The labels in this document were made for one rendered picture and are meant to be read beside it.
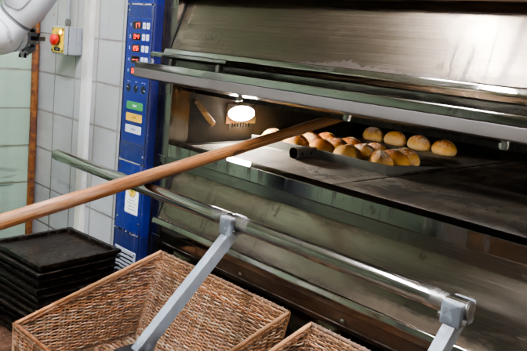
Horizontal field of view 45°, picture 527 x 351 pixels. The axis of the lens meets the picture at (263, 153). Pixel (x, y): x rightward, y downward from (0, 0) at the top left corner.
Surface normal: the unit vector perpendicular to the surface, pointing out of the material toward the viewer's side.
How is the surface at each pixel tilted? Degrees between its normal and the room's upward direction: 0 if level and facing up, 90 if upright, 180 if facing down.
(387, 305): 70
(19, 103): 90
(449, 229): 90
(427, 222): 90
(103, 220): 90
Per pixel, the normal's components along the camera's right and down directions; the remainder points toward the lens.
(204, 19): -0.63, -0.29
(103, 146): -0.70, 0.04
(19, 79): 0.71, 0.18
